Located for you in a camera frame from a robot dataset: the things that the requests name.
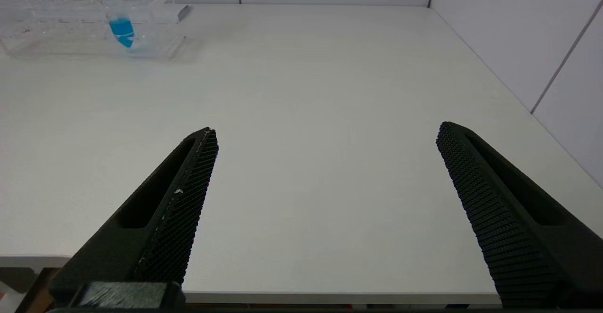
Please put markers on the clear acrylic test tube rack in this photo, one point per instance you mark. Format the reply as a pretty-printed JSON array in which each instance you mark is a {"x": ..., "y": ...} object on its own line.
[{"x": 56, "y": 30}]

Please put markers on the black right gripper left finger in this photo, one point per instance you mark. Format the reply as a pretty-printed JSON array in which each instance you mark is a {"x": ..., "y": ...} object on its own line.
[{"x": 179, "y": 218}]

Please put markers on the test tube with blue pigment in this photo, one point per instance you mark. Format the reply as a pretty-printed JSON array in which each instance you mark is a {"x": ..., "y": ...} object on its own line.
[{"x": 121, "y": 28}]

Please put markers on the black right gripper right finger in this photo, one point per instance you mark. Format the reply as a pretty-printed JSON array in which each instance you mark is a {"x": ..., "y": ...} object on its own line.
[{"x": 499, "y": 218}]

